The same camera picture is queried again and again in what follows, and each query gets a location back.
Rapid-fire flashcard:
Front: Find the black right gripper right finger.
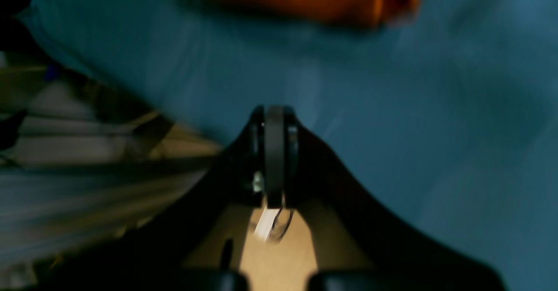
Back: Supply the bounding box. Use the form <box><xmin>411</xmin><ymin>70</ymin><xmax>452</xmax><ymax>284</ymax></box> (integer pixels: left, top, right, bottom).
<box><xmin>276</xmin><ymin>106</ymin><xmax>506</xmax><ymax>291</ymax></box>

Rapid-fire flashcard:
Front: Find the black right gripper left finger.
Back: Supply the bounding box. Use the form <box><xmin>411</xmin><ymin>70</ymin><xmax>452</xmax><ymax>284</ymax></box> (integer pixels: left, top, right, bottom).
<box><xmin>39</xmin><ymin>106</ymin><xmax>276</xmax><ymax>291</ymax></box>

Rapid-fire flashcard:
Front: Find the teal table cloth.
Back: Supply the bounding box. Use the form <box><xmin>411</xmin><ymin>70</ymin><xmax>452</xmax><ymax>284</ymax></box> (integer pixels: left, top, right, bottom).
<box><xmin>19</xmin><ymin>0</ymin><xmax>558</xmax><ymax>291</ymax></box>

